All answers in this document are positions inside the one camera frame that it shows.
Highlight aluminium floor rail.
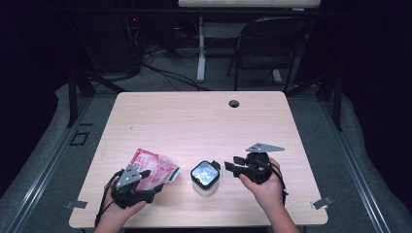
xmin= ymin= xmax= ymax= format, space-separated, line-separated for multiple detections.
xmin=319 ymin=96 xmax=393 ymax=233
xmin=0 ymin=96 xmax=95 ymax=233

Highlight left hand-held gripper cable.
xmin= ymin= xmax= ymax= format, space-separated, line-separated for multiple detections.
xmin=94 ymin=169 xmax=125 ymax=227

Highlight black floor cables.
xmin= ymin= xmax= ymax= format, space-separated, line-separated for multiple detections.
xmin=142 ymin=45 xmax=212 ymax=92

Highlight metal table clip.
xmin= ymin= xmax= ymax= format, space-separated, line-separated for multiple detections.
xmin=310 ymin=195 xmax=334 ymax=210
xmin=64 ymin=199 xmax=88 ymax=210

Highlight hand-held gripper cable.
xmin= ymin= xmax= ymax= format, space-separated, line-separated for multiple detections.
xmin=258 ymin=158 xmax=289 ymax=206
xmin=94 ymin=169 xmax=125 ymax=227

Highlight person's left hand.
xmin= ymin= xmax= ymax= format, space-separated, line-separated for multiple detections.
xmin=98 ymin=188 xmax=147 ymax=227

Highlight white desk leg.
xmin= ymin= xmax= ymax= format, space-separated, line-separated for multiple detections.
xmin=196 ymin=16 xmax=208 ymax=83
xmin=271 ymin=68 xmax=284 ymax=84

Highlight right hand-held gripper cable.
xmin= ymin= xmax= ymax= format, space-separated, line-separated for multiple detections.
xmin=258 ymin=158 xmax=289 ymax=206

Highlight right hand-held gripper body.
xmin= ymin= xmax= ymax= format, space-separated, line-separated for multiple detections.
xmin=239 ymin=142 xmax=286 ymax=185

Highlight black metal frame stand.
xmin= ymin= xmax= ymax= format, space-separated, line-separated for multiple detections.
xmin=66 ymin=18 xmax=127 ymax=129
xmin=285 ymin=64 xmax=344 ymax=132

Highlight black folding chair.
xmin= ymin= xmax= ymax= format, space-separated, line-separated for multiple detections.
xmin=226 ymin=16 xmax=314 ymax=93

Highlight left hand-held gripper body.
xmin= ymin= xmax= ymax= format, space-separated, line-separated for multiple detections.
xmin=111 ymin=163 xmax=155 ymax=209

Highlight dark computer tower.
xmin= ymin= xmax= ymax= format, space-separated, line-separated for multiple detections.
xmin=74 ymin=16 xmax=144 ymax=77

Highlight pink and white snack bag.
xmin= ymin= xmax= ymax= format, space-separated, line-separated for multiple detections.
xmin=129 ymin=148 xmax=181 ymax=192

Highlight person's right hand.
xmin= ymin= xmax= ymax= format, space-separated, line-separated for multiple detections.
xmin=238 ymin=157 xmax=288 ymax=213

